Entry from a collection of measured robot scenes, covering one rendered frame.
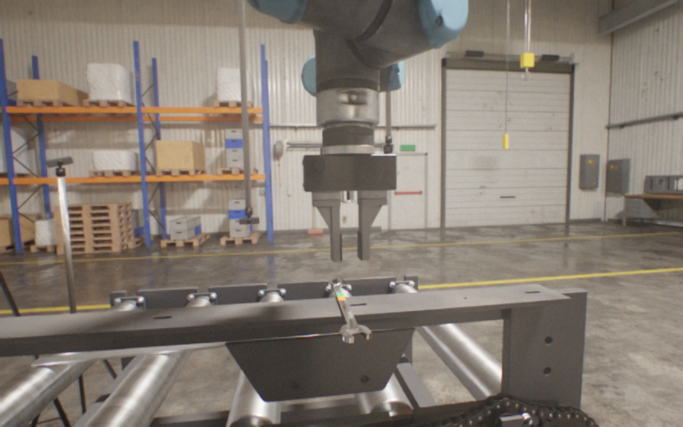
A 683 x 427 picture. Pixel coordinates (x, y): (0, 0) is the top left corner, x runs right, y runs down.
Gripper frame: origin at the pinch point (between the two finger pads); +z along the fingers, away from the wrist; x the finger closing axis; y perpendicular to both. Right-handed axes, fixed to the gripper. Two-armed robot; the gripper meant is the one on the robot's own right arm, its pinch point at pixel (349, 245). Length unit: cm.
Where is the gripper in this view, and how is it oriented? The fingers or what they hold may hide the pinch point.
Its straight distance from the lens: 51.3
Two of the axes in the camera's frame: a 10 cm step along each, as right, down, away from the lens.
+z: 0.2, 10.0, 0.9
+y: 1.4, 0.9, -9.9
